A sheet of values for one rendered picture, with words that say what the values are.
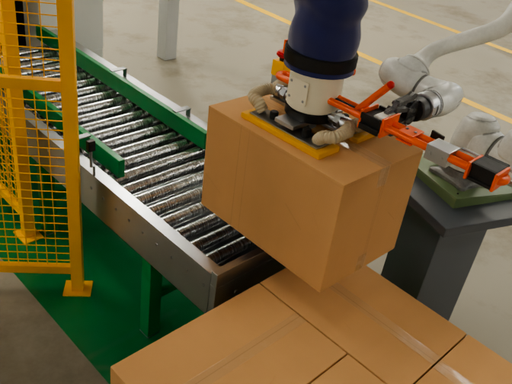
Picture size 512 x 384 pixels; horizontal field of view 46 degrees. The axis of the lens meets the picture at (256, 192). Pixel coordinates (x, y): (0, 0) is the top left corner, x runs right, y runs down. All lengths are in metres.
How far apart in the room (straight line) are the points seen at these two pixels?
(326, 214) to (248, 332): 0.46
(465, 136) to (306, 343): 1.00
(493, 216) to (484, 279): 1.02
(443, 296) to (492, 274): 0.73
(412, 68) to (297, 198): 0.59
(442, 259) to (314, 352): 0.87
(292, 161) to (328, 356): 0.61
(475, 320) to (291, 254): 1.39
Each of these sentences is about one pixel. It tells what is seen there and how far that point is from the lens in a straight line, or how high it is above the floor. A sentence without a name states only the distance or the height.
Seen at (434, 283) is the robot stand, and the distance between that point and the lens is 2.66.
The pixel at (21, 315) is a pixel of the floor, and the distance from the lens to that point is 2.76.
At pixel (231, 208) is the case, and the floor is 0.74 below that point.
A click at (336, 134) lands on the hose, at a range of 1.78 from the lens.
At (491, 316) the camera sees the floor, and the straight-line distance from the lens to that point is 3.17.
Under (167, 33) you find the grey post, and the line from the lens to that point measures 5.19.
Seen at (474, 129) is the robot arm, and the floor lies 1.02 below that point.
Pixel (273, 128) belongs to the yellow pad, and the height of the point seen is 1.09.
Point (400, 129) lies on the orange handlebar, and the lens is 1.73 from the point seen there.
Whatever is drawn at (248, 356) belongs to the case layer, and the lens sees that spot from 1.86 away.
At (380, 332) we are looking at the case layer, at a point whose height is 0.54.
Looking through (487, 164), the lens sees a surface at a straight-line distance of 1.65.
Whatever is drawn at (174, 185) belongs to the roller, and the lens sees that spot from 2.53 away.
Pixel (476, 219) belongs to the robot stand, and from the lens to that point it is 2.35.
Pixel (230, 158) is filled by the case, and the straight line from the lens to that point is 2.01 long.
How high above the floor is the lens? 1.93
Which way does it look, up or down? 33 degrees down
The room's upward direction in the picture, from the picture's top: 9 degrees clockwise
